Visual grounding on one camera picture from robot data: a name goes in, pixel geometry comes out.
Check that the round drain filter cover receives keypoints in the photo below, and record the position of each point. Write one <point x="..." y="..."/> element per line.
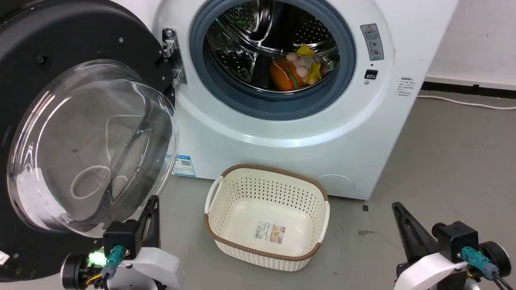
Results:
<point x="335" y="183"/>

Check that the steel washer drum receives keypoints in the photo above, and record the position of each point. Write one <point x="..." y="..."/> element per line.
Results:
<point x="250" y="36"/>

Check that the metal door hinge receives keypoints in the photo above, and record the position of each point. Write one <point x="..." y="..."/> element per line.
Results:
<point x="174" y="56"/>

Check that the orange hamburger plush toy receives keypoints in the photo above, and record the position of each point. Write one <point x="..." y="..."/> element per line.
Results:
<point x="283" y="76"/>

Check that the white front-load washing machine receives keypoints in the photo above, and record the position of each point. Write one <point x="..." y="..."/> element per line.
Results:
<point x="258" y="137"/>

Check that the black washer door with glass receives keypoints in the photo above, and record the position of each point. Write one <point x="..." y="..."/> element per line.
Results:
<point x="80" y="141"/>

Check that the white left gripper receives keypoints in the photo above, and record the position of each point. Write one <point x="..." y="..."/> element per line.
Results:
<point x="159" y="268"/>

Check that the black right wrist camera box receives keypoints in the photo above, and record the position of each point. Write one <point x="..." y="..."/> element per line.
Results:
<point x="457" y="239"/>

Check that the black wall baseboard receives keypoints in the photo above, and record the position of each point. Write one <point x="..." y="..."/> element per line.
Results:
<point x="467" y="88"/>

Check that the white text sticker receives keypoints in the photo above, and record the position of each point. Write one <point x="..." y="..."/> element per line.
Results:
<point x="405" y="87"/>

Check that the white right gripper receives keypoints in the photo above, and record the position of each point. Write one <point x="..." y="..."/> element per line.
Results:
<point x="429" y="274"/>

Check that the doll with yellow clothes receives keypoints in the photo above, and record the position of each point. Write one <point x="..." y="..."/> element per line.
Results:
<point x="308" y="64"/>

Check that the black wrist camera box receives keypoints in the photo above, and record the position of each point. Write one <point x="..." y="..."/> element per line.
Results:
<point x="121" y="238"/>
<point x="457" y="239"/>

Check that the paper label sticker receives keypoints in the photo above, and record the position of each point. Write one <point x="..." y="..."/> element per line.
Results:
<point x="270" y="233"/>

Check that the blue energy label sticker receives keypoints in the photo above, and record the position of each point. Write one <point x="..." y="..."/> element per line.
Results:
<point x="184" y="165"/>

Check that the cream plastic laundry basket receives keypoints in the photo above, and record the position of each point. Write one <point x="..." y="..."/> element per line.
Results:
<point x="266" y="217"/>

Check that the black door latch socket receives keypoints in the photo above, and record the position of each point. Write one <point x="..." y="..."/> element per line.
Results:
<point x="371" y="74"/>

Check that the grey warning sticker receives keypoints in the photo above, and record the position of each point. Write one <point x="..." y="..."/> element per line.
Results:
<point x="372" y="42"/>

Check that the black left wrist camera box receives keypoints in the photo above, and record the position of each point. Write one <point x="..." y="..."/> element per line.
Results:
<point x="121" y="238"/>

